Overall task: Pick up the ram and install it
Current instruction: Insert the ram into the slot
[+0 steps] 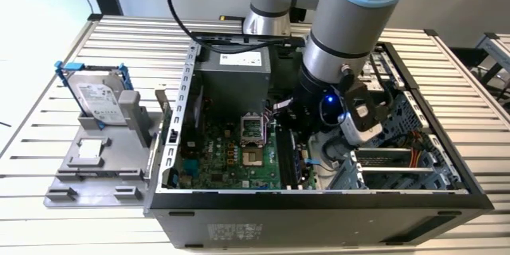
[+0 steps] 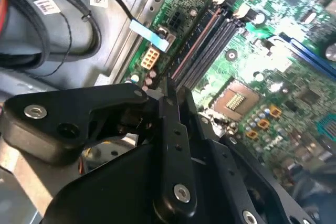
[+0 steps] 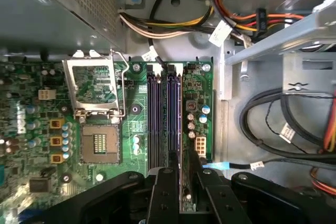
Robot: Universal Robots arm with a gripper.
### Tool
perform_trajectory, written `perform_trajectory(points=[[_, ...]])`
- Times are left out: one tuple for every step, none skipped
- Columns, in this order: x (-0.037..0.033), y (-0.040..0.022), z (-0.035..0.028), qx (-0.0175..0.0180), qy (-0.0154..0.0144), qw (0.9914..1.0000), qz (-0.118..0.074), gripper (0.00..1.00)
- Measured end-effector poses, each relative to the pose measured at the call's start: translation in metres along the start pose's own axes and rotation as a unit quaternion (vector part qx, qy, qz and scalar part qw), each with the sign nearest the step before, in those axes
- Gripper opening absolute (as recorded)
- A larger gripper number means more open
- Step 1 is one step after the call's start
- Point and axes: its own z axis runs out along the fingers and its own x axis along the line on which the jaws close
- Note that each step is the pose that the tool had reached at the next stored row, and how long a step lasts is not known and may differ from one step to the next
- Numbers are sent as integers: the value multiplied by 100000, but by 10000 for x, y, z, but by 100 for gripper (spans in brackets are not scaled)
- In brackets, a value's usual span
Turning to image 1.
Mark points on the hard disk in blue carrier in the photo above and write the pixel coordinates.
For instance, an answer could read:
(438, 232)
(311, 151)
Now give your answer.
(99, 99)

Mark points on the graphics card with metal bracket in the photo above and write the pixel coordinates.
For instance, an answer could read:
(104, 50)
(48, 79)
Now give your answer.
(164, 108)

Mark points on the blue expansion slot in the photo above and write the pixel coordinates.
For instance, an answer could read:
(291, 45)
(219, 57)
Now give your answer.
(191, 167)

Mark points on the grey power supply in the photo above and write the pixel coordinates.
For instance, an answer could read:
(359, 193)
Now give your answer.
(235, 87)

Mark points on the metal slat table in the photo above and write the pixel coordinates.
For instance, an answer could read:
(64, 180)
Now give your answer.
(494, 43)

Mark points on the silver CPU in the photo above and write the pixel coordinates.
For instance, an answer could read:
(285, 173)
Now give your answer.
(89, 149)

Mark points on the yellow black plug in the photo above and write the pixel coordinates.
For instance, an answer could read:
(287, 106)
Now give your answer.
(223, 18)

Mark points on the black RAM slot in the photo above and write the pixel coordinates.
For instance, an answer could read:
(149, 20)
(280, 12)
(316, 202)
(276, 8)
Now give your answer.
(281, 156)
(285, 159)

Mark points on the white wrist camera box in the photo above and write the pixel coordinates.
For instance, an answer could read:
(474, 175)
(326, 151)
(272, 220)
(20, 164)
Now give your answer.
(360, 135)

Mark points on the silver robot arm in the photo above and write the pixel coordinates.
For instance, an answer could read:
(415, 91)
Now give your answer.
(350, 28)

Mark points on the green motherboard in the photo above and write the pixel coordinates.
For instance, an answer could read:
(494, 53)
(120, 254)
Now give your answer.
(223, 162)

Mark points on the metal disk bay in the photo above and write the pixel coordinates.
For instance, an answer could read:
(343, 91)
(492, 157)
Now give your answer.
(390, 170)

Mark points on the black open PC case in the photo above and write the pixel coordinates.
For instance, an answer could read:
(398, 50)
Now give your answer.
(279, 222)

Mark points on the grey parts rack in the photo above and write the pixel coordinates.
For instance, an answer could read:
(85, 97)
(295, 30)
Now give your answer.
(119, 147)

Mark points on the grey metal drive cage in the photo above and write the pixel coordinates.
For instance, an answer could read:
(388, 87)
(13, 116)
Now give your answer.
(376, 67)

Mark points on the CPU socket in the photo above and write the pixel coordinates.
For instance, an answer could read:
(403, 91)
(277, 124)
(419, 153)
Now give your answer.
(252, 156)

